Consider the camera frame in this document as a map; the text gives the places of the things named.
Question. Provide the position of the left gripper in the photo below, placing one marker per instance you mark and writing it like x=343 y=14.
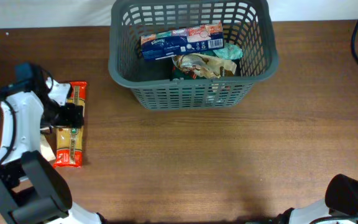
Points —
x=72 y=117

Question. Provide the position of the San Remo spaghetti packet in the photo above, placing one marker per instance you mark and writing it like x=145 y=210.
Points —
x=69 y=151

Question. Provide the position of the beige powder pouch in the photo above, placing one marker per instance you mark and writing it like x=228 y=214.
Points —
x=45 y=149

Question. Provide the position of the green Nescafe coffee bag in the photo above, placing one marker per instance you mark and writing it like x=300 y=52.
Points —
x=179 y=74

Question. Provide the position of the beige brown snack pouch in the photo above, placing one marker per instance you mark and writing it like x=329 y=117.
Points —
x=204 y=65

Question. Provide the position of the Kleenex tissue multipack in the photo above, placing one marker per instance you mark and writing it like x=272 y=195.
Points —
x=183 y=41

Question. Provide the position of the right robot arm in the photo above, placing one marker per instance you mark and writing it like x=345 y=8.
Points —
x=339 y=205

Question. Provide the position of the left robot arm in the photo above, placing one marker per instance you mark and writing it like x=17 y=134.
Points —
x=31 y=190

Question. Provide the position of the grey plastic basket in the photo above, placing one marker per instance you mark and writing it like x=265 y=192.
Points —
x=246 y=23

